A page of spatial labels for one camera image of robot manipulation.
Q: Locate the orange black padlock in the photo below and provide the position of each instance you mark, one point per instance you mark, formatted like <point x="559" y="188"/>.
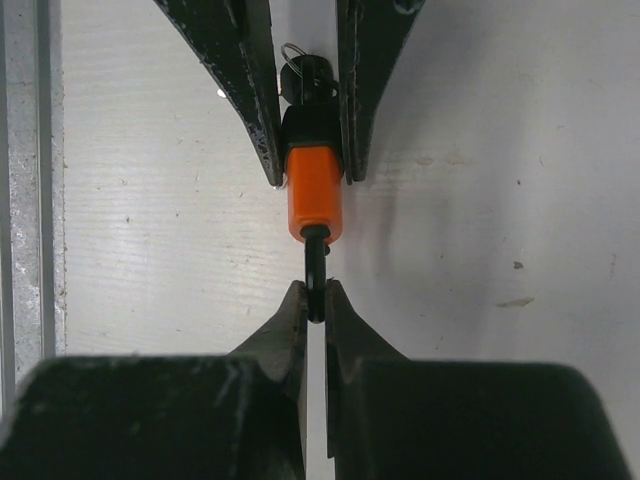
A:
<point x="312" y="147"/>

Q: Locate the black keys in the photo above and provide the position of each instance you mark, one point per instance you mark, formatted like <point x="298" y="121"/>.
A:
<point x="305" y="78"/>

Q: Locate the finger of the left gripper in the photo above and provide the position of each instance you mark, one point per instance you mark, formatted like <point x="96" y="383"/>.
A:
<point x="371" y="35"/>
<point x="233" y="41"/>

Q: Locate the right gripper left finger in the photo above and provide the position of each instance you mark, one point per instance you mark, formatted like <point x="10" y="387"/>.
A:
<point x="235" y="416"/>

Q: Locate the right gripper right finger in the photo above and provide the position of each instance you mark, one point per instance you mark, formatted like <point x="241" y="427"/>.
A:
<point x="390" y="417"/>

